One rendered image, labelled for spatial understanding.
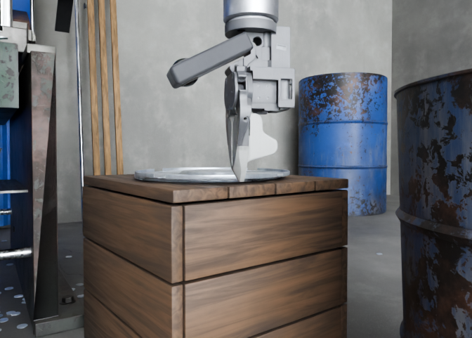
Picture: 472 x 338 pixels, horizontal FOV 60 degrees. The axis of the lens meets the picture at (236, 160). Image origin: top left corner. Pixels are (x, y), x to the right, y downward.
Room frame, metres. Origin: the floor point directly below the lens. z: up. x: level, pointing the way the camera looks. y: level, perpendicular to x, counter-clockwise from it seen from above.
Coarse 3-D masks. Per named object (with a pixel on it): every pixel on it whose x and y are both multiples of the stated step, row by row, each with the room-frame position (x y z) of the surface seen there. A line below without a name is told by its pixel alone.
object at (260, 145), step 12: (252, 120) 0.54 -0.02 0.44; (252, 132) 0.54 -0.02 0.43; (252, 144) 0.54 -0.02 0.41; (264, 144) 0.55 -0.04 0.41; (276, 144) 0.55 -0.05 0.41; (240, 156) 0.53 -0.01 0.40; (252, 156) 0.54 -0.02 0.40; (264, 156) 0.55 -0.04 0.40; (240, 168) 0.54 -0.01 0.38; (240, 180) 0.55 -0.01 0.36
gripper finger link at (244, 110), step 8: (240, 88) 0.53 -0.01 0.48; (240, 96) 0.52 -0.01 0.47; (240, 104) 0.51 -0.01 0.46; (248, 104) 0.52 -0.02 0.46; (240, 112) 0.51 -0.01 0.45; (248, 112) 0.52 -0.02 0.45; (240, 120) 0.51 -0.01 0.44; (248, 120) 0.52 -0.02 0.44; (240, 128) 0.52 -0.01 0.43; (248, 128) 0.53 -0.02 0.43; (240, 136) 0.52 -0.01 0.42; (248, 136) 0.53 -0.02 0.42; (240, 144) 0.53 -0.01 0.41; (248, 144) 0.53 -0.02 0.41
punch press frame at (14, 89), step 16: (0, 48) 0.91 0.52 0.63; (16, 48) 0.93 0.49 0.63; (0, 64) 0.91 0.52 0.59; (16, 64) 0.93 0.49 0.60; (0, 80) 0.91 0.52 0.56; (16, 80) 0.93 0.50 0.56; (0, 96) 0.91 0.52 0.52; (16, 96) 0.93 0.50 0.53; (0, 112) 1.04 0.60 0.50; (0, 256) 0.90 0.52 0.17; (16, 256) 0.91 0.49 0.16
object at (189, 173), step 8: (168, 168) 0.88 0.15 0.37; (176, 168) 0.89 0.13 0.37; (184, 168) 0.90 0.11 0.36; (192, 168) 0.91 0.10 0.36; (200, 168) 0.92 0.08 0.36; (208, 168) 0.92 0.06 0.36; (216, 168) 0.92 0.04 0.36; (224, 168) 0.92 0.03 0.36; (264, 168) 0.88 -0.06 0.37; (144, 176) 0.69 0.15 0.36; (152, 176) 0.67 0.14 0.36; (160, 176) 0.68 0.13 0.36; (168, 176) 0.65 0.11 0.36; (176, 176) 0.64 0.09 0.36; (184, 176) 0.64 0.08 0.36; (192, 176) 0.64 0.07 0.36; (200, 176) 0.63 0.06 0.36; (208, 176) 0.63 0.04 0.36; (216, 176) 0.63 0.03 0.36; (224, 176) 0.64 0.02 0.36; (232, 176) 0.64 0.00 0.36; (248, 176) 0.65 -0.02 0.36; (256, 176) 0.66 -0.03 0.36; (264, 176) 0.67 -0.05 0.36; (272, 176) 0.68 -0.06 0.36; (280, 176) 0.70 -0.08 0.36
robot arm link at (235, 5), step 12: (228, 0) 0.54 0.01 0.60; (240, 0) 0.53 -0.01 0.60; (252, 0) 0.52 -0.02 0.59; (264, 0) 0.53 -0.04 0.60; (276, 0) 0.54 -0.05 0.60; (228, 12) 0.54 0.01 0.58; (240, 12) 0.53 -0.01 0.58; (252, 12) 0.53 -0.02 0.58; (264, 12) 0.53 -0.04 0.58; (276, 12) 0.55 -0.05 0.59
